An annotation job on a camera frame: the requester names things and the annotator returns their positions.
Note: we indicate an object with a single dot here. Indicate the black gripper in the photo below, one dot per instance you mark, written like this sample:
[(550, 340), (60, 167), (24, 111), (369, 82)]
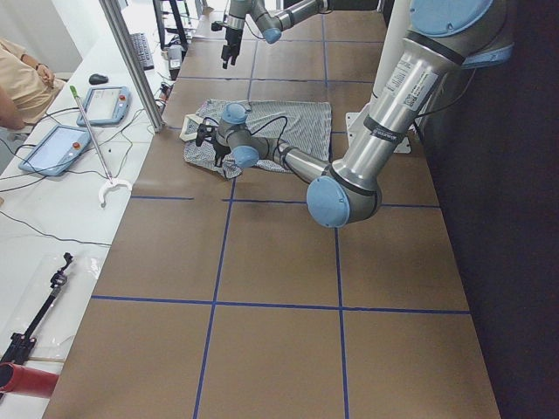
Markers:
[(219, 150), (231, 37)]

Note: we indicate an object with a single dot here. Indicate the striped polo shirt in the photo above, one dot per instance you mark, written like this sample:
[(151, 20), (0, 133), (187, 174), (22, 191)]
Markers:
[(305, 125)]

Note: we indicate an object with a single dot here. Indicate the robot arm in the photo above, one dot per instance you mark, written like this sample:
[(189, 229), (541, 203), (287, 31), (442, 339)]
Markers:
[(426, 41), (272, 25)]

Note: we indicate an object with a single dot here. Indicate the black keyboard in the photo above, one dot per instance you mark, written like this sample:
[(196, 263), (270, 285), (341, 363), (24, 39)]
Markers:
[(142, 50)]

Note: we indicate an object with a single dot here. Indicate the reacher grabber tool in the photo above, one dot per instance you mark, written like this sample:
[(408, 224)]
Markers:
[(111, 182)]

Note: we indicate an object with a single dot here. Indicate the far teach pendant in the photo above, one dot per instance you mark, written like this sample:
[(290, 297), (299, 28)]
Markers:
[(106, 106)]

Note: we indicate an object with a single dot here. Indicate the teach pendant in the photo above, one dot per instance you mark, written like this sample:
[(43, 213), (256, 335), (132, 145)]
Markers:
[(57, 151), (106, 106)]

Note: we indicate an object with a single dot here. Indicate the black computer mouse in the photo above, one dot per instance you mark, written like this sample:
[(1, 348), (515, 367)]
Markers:
[(97, 79)]

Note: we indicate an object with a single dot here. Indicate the near teach pendant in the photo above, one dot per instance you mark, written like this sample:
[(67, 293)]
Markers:
[(57, 151)]

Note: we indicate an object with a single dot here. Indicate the seated person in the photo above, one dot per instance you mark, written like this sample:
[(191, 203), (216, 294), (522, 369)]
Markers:
[(28, 87)]

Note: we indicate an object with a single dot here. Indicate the red cylinder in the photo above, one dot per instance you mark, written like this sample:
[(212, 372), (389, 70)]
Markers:
[(23, 380)]

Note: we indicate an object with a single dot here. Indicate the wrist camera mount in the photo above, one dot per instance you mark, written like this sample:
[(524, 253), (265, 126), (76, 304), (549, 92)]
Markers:
[(217, 25), (205, 133)]

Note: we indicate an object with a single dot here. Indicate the aluminium frame post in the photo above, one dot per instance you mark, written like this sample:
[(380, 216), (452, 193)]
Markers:
[(118, 27)]

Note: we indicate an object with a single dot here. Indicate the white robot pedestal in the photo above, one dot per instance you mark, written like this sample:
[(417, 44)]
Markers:
[(380, 110)]

